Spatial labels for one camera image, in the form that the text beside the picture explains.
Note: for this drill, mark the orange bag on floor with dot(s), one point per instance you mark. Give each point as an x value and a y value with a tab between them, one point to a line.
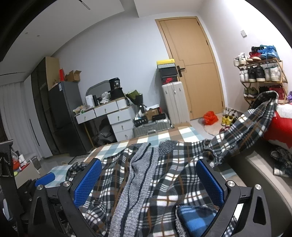
210	118

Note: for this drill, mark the wooden door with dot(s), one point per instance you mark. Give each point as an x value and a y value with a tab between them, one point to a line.
187	43

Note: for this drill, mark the plaid fleece jacket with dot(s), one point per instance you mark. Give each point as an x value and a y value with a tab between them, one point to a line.
155	191

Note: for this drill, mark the silver flat suitcase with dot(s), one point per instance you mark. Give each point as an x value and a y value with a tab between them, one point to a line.
152	128

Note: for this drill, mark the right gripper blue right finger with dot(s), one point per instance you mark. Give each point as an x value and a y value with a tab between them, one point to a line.
224	194

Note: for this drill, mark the black bag under desk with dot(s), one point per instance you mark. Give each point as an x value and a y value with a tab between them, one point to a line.
104	134

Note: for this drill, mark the grey bed footboard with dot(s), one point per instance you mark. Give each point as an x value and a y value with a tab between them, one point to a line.
255	166

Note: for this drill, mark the light switch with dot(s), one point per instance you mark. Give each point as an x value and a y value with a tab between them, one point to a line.
243	34

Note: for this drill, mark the white drawer desk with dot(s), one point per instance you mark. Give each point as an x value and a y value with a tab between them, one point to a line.
120	115

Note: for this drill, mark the white upright suitcase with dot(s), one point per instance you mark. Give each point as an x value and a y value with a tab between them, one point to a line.
176	103

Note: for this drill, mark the cardboard box on fridge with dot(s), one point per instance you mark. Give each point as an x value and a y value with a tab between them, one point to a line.
73	76

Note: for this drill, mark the stack of shoe boxes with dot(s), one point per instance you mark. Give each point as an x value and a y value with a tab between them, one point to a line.
167	71

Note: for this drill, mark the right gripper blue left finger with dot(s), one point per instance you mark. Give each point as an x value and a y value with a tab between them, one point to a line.
73	194

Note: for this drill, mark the checkered bed cover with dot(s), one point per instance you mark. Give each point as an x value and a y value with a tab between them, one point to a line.
181	134

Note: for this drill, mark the wooden shoe rack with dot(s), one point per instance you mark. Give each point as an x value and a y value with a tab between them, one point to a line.
258	76

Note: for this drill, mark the black refrigerator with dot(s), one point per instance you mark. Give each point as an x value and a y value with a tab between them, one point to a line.
72	138

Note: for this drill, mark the black hat box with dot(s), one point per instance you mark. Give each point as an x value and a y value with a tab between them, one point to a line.
116	91

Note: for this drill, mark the yellow sneakers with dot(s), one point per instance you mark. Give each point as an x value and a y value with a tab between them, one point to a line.
226	120

